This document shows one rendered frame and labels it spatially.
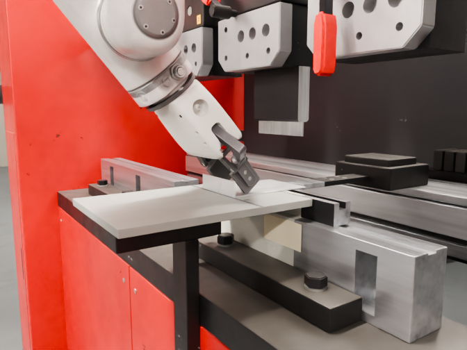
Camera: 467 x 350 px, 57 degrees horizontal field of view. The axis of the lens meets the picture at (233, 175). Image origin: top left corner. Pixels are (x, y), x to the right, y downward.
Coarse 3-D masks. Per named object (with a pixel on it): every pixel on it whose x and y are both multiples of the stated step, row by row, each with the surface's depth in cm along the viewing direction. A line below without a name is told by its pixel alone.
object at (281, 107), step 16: (256, 80) 65; (272, 80) 62; (288, 80) 59; (304, 80) 58; (256, 96) 66; (272, 96) 62; (288, 96) 60; (304, 96) 59; (256, 112) 66; (272, 112) 63; (288, 112) 60; (304, 112) 59; (272, 128) 64; (288, 128) 61
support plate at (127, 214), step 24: (144, 192) 60; (168, 192) 60; (192, 192) 60; (96, 216) 48; (120, 216) 47; (144, 216) 47; (168, 216) 47; (192, 216) 47; (216, 216) 48; (240, 216) 50
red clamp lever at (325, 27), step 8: (320, 0) 44; (328, 0) 44; (320, 8) 45; (328, 8) 44; (320, 16) 44; (328, 16) 44; (320, 24) 44; (328, 24) 44; (336, 24) 45; (320, 32) 44; (328, 32) 44; (336, 32) 45; (320, 40) 44; (328, 40) 44; (320, 48) 44; (328, 48) 44; (320, 56) 44; (328, 56) 45; (320, 64) 45; (328, 64) 45; (320, 72) 45; (328, 72) 45
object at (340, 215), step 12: (300, 192) 62; (312, 192) 61; (312, 204) 57; (324, 204) 55; (336, 204) 54; (348, 204) 55; (312, 216) 57; (324, 216) 55; (336, 216) 54; (348, 216) 55
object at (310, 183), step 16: (352, 160) 77; (368, 160) 74; (384, 160) 71; (400, 160) 72; (336, 176) 72; (352, 176) 72; (368, 176) 73; (384, 176) 70; (400, 176) 71; (416, 176) 73
